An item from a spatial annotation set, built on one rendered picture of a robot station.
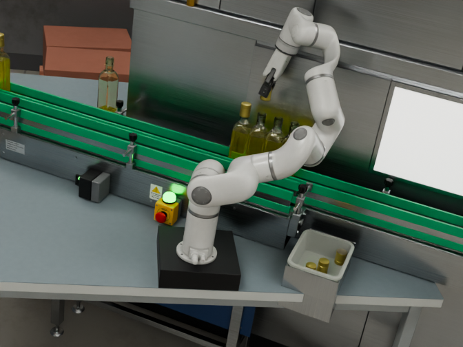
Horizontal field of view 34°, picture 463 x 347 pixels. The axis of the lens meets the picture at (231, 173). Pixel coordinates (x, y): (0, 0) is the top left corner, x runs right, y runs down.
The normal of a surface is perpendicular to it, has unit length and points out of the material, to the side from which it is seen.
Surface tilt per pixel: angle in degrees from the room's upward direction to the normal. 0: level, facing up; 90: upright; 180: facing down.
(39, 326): 0
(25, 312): 0
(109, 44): 0
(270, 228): 90
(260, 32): 90
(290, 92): 90
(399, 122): 90
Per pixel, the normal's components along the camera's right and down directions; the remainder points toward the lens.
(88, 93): 0.14, -0.86
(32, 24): 0.11, 0.50
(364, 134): -0.35, 0.42
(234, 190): -0.11, 0.40
